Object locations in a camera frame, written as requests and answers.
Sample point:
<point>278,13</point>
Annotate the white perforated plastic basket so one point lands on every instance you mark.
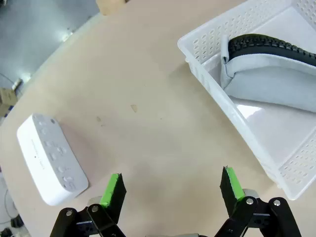
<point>271,133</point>

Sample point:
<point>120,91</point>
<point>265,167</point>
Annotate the brown printed cardboard box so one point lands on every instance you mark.
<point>7,95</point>

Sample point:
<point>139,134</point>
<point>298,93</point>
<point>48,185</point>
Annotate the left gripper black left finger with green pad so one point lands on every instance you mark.
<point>108,190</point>

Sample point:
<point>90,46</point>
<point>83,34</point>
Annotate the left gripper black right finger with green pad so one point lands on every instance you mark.
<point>234,187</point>

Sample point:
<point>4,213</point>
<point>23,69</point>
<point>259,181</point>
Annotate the white rectangular button device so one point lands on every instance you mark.
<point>49,160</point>

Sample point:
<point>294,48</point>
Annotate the tan cardboard box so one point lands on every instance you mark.
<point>108,6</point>

